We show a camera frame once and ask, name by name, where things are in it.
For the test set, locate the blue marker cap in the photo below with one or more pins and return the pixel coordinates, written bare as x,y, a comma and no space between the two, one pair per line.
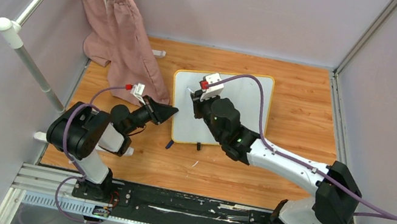
169,144

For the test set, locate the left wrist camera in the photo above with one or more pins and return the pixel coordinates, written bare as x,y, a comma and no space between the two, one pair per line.
136,93

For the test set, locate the yellow framed whiteboard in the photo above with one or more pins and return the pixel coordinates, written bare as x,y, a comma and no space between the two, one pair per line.
242,94

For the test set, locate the metal clothes rack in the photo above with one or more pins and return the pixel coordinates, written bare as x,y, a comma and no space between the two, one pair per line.
53,36

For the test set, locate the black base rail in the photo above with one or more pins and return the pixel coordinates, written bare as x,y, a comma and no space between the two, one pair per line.
126,203

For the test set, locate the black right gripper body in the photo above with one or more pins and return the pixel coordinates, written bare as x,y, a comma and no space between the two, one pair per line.
206,105

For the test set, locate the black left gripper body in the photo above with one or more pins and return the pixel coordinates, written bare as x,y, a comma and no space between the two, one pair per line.
149,110

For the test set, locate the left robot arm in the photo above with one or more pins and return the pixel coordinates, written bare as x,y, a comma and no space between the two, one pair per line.
80,131

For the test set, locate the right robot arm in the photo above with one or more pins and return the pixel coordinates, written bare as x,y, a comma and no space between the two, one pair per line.
330,186

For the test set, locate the pink cloth garment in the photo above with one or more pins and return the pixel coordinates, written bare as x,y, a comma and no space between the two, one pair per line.
119,41

